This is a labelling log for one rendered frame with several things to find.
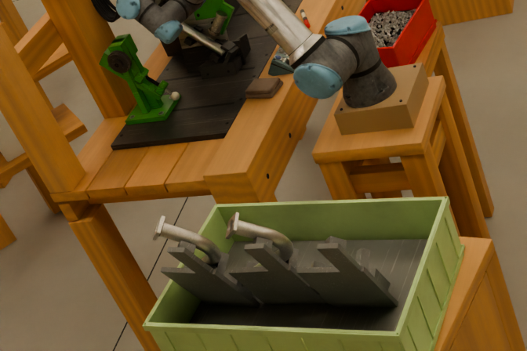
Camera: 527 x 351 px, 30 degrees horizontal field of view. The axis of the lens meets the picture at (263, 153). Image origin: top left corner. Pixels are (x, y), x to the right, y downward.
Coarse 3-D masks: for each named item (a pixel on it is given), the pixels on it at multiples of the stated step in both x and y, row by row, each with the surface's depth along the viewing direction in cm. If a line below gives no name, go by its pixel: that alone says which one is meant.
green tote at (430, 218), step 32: (224, 224) 250; (256, 224) 246; (288, 224) 242; (320, 224) 238; (352, 224) 234; (384, 224) 230; (416, 224) 226; (448, 224) 217; (448, 256) 217; (416, 288) 199; (448, 288) 216; (160, 320) 224; (416, 320) 199
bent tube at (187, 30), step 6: (186, 24) 318; (186, 30) 317; (192, 30) 317; (192, 36) 317; (198, 36) 317; (204, 36) 317; (204, 42) 316; (210, 42) 316; (216, 42) 316; (210, 48) 316; (216, 48) 315; (222, 54) 318
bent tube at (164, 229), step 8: (160, 224) 207; (168, 224) 209; (160, 232) 207; (168, 232) 208; (176, 232) 209; (184, 232) 209; (192, 232) 210; (176, 240) 209; (184, 240) 209; (192, 240) 209; (200, 240) 210; (208, 240) 212; (200, 248) 211; (208, 248) 211; (216, 248) 213; (208, 256) 215; (216, 256) 214
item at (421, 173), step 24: (432, 144) 274; (456, 144) 289; (336, 168) 274; (360, 168) 276; (384, 168) 272; (408, 168) 266; (432, 168) 266; (456, 168) 291; (336, 192) 279; (360, 192) 279; (384, 192) 306; (432, 192) 268; (456, 192) 297; (456, 216) 303; (480, 216) 305
